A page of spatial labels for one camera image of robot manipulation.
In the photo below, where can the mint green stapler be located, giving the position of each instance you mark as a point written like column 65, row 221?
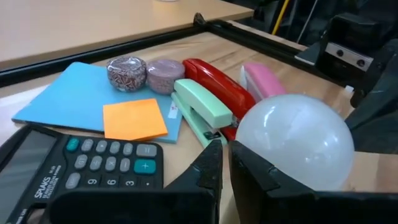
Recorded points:
column 202, row 105

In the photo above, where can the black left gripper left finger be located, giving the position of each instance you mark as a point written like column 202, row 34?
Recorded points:
column 186, row 199

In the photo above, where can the orange sticky note pad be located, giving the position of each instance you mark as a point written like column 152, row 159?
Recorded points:
column 133, row 119

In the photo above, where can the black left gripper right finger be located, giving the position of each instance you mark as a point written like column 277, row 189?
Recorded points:
column 280, row 202

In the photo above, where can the black aluminium table frame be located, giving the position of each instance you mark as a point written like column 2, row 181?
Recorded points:
column 124, row 46

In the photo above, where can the red stapler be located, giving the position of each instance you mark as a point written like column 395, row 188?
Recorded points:
column 220, row 87

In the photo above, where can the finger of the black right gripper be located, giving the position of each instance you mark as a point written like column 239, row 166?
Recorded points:
column 377, row 124

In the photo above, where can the black desk calculator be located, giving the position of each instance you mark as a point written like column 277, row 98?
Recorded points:
column 93, row 165

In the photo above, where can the purple round tin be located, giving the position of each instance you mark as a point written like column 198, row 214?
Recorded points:
column 164, row 76

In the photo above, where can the pink eraser block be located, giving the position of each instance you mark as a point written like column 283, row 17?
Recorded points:
column 264, row 81

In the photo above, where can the blue notebook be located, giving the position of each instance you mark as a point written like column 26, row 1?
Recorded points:
column 77, row 99

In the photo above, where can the white frosted light bulb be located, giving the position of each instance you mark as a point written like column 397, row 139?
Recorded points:
column 295, row 140

